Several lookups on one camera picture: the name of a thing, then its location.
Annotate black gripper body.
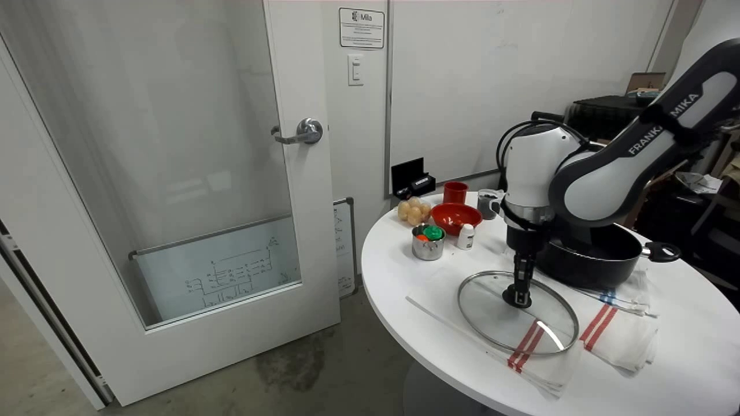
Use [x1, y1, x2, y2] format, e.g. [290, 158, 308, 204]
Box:
[511, 225, 545, 270]

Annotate glass lid with black knob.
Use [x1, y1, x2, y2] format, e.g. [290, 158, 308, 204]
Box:
[455, 269, 581, 358]

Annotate black cooking pot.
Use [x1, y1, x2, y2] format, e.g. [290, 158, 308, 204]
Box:
[504, 221, 685, 291]

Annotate clear measuring cup dark contents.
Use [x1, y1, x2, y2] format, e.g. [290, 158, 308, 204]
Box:
[473, 192, 504, 222]

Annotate small white shaker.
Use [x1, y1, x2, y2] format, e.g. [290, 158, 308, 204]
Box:
[455, 222, 479, 252]

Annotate red plastic bowl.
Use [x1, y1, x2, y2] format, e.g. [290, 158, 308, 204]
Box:
[427, 202, 485, 238]

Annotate red mug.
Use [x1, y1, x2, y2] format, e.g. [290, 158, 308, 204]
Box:
[441, 180, 470, 208]

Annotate white towel with red stripes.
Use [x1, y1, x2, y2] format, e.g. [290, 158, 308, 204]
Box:
[574, 286, 662, 378]
[404, 273, 585, 401]

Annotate metal can with colourful items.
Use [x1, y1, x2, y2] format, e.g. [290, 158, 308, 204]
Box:
[410, 225, 449, 263]

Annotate yellowish bread-like object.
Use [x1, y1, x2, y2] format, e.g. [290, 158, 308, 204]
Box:
[395, 196, 434, 230]

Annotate black equipment case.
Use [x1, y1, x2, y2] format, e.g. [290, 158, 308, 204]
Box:
[566, 90, 659, 144]

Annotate white door with frosted glass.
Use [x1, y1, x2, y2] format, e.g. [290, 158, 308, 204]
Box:
[0, 0, 341, 410]

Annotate black suitcase with handle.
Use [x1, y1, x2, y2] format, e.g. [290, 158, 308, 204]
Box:
[529, 110, 569, 129]

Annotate white light switch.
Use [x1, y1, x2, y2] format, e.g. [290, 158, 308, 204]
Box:
[345, 51, 364, 88]

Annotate silver door lever handle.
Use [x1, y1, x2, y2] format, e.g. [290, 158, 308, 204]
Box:
[269, 117, 325, 149]

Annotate white wall sign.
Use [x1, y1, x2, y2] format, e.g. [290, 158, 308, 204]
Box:
[334, 4, 386, 53]

